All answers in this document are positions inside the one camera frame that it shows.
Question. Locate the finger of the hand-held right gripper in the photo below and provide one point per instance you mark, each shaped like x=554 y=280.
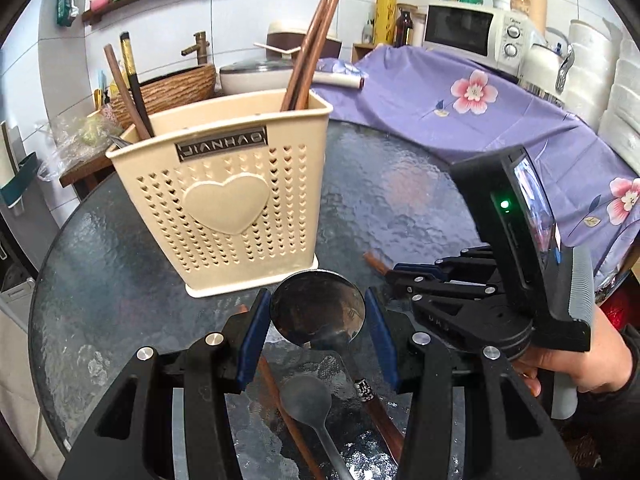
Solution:
x=425 y=272
x=470 y=260

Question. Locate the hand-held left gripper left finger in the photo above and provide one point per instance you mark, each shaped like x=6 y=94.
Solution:
x=252 y=341

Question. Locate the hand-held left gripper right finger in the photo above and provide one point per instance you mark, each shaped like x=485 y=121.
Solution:
x=382 y=341

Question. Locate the brown wooden chopstick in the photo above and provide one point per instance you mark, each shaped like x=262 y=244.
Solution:
x=287 y=410
x=327 y=20
x=299 y=65
x=122 y=91
x=315 y=42
x=375 y=262

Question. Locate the large metal spoon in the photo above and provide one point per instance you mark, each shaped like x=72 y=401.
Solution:
x=317 y=310

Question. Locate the beige plastic utensil holder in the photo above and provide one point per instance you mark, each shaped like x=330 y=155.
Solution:
x=225 y=245

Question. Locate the black chopstick with gold end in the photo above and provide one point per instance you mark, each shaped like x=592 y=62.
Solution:
x=134 y=80

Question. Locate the person's right forearm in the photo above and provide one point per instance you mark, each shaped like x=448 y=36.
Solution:
x=617 y=415

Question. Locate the person's right hand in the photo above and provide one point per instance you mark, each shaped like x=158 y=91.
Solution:
x=575 y=366

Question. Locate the small metal spoon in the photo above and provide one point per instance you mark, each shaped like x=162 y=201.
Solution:
x=305 y=400

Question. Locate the brown chopstick with patterned band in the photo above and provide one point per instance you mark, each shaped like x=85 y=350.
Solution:
x=382 y=420

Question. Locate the purple floral cloth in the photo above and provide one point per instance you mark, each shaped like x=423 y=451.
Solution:
x=425 y=125

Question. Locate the white and steel kettle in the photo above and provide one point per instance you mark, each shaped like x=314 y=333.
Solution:
x=542 y=70

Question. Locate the stack of white bowls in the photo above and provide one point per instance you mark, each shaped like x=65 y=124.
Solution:
x=600 y=80

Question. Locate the white lint roller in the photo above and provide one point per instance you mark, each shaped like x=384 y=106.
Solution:
x=337 y=80

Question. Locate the white microwave oven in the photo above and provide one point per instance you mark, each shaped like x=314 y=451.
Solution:
x=460 y=30

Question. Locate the light wooden box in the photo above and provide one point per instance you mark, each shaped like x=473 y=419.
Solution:
x=362 y=52

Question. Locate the brown glass bottle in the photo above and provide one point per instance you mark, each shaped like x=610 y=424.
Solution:
x=405 y=27

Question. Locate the dark wooden vanity table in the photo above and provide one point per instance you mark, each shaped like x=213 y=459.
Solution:
x=82 y=175

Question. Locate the jar with tan lid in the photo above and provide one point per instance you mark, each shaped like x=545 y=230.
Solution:
x=520 y=1

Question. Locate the metal utensil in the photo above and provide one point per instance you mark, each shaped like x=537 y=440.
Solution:
x=120 y=141

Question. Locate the small white bottle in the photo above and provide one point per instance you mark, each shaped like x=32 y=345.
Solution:
x=367 y=32

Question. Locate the yellow roll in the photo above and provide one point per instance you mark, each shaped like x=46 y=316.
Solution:
x=385 y=12

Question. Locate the white pot with glass lid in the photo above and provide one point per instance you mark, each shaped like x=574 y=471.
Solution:
x=250 y=80

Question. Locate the woven wicker basket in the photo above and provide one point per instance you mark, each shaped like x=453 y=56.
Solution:
x=175 y=92

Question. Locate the brown and white rice cooker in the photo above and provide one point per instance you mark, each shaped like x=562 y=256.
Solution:
x=287 y=35

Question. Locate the clear plastic bag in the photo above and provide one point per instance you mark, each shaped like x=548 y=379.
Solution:
x=65 y=135

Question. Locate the brass faucet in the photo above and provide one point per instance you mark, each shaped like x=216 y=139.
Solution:
x=197 y=49

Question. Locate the pink bowl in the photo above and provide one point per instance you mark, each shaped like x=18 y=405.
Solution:
x=100 y=1

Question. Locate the green packet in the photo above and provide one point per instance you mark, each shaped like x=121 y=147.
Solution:
x=66 y=4

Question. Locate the green wall holder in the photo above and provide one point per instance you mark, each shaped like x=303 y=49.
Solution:
x=20 y=182

